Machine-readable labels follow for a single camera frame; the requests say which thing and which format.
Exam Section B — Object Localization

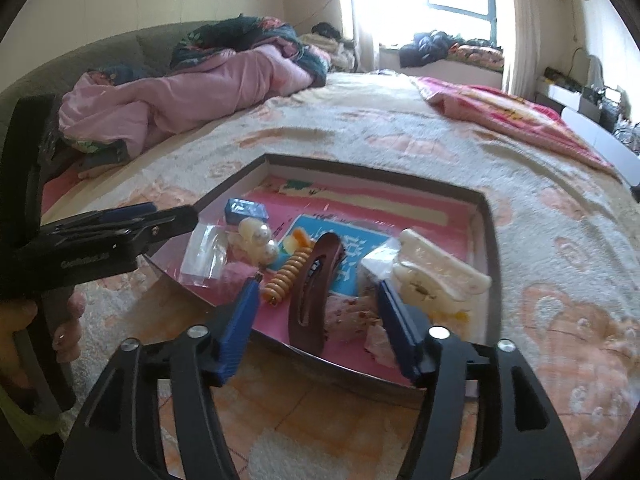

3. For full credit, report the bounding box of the clear plastic zip bag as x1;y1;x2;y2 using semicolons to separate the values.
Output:
178;223;228;287

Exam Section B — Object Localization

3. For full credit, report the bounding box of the pink fluffy hair clip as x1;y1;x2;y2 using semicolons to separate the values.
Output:
219;261;259;296

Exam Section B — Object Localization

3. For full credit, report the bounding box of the blue small box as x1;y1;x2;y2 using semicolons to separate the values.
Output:
224;198;269;226

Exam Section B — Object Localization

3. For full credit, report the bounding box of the white large claw clip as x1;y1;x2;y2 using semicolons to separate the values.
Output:
390;229;492;313

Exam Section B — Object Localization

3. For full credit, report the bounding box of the orange spiral hair tie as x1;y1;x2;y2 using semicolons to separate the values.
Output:
260;227;317;307

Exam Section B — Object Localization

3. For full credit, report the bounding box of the dotted sheer fabric bow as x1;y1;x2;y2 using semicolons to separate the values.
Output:
324;286;397;368

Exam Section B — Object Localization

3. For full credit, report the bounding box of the brown oval hair clip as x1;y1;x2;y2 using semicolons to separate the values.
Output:
288;232;344;356

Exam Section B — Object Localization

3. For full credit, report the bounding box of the white earring card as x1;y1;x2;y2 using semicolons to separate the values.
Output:
356;237;400;296

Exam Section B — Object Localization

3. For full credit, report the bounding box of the yellow item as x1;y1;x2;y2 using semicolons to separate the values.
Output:
432;310;472;337

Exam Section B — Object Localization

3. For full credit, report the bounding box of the left human hand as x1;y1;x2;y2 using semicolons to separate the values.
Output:
0;291;87;391

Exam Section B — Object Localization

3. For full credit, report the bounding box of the pink floral duvet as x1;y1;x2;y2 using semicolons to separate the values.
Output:
58;15;331;164

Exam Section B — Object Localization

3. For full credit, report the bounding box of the green quilted headboard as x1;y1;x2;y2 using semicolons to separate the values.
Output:
1;21;205;139

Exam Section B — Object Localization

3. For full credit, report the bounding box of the pink book with blue label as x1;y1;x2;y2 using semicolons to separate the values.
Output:
199;173;490;386

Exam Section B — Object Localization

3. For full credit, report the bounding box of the dark shallow cardboard box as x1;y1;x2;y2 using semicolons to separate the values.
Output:
145;154;502;394

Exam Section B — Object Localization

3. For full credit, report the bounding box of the white low desk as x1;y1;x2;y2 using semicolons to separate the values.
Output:
535;78;640;188

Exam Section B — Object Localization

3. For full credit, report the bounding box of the pink red blanket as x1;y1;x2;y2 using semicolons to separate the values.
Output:
413;77;616;176

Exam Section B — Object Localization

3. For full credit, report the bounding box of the left white curtain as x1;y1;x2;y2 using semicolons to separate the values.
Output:
340;0;380;73

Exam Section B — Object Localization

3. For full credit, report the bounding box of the white curtain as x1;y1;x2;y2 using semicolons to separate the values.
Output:
499;0;541;100
340;0;380;73

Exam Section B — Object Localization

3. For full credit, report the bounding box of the dark clothes pile on sill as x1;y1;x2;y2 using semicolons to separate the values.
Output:
398;30;504;73

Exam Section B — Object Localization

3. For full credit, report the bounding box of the right white curtain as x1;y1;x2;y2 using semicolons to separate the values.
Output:
499;0;541;100

